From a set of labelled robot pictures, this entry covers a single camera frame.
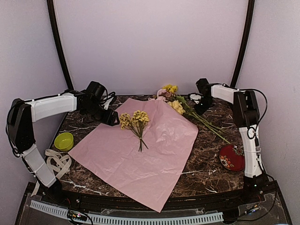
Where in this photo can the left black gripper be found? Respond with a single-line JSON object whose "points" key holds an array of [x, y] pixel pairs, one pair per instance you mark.
{"points": [[109, 119]]}

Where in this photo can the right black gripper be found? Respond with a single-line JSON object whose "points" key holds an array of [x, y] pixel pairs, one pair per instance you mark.
{"points": [[197, 108]]}

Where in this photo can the yellow daisy flower bunch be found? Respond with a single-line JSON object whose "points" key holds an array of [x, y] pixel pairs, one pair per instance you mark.
{"points": [[137, 123]]}

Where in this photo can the pink purple wrapping paper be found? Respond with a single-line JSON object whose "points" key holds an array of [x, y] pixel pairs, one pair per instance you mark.
{"points": [[148, 176]]}

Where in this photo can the yellow fuzzy poppy stem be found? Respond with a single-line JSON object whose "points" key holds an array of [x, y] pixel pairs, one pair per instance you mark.
{"points": [[169, 93]]}

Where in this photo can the pink rose flower stem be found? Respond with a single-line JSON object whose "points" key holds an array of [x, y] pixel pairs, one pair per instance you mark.
{"points": [[159, 97]]}

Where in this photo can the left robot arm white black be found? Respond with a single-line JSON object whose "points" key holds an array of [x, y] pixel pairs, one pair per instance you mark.
{"points": [[94, 101]]}

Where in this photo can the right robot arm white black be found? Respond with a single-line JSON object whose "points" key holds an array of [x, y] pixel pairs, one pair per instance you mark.
{"points": [[246, 117]]}

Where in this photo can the lime green bowl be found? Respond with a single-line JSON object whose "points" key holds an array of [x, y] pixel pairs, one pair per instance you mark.
{"points": [[64, 141]]}

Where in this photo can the red floral dish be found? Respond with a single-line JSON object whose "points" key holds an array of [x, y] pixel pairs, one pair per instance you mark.
{"points": [[232, 158]]}

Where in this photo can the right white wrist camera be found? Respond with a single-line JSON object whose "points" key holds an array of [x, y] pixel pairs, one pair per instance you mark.
{"points": [[195, 97]]}

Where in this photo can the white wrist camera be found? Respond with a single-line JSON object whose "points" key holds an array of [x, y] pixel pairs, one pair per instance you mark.
{"points": [[195, 97], [108, 100]]}

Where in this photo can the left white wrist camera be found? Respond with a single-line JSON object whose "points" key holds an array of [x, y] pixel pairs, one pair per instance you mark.
{"points": [[108, 100]]}

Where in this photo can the white slotted cable duct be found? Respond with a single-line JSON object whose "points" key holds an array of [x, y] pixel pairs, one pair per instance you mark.
{"points": [[93, 218]]}

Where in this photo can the black front table rail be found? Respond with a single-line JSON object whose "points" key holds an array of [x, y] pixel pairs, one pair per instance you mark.
{"points": [[102, 195]]}

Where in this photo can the right black frame post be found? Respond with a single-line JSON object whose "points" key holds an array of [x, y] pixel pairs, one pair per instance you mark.
{"points": [[244, 42]]}

